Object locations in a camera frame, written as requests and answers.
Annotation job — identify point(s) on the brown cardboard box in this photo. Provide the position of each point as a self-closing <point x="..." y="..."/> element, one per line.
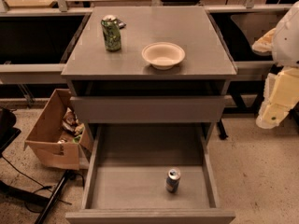
<point x="52" y="144"/>

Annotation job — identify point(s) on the white paper bowl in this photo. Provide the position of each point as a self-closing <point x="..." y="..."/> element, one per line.
<point x="163" y="55"/>

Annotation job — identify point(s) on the blue silver redbull can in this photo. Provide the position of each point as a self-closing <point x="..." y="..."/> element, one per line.
<point x="172" y="180"/>

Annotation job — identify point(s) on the snack wrappers in box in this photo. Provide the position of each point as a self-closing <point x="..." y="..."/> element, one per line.
<point x="72" y="127"/>

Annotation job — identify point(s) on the grey drawer cabinet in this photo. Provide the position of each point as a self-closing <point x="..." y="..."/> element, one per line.
<point x="206" y="70"/>

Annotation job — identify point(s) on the green soda can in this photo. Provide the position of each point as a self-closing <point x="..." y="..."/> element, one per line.
<point x="111" y="33"/>

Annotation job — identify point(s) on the open grey middle drawer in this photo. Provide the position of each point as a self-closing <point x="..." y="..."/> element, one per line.
<point x="127" y="173"/>

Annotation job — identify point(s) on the small dark object behind can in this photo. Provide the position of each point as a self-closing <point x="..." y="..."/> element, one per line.
<point x="121" y="24"/>

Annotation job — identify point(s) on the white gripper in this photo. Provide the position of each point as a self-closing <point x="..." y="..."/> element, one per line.
<point x="288" y="42"/>

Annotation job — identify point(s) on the grey top drawer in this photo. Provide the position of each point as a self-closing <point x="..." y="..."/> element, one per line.
<point x="148" y="109"/>

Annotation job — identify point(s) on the black stand leg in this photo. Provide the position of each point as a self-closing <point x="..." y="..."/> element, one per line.
<point x="54" y="197"/>

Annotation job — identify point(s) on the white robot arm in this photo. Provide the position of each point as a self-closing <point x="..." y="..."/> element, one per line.
<point x="283" y="40"/>

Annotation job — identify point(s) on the black chair base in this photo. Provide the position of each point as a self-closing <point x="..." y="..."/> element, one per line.
<point x="7" y="130"/>

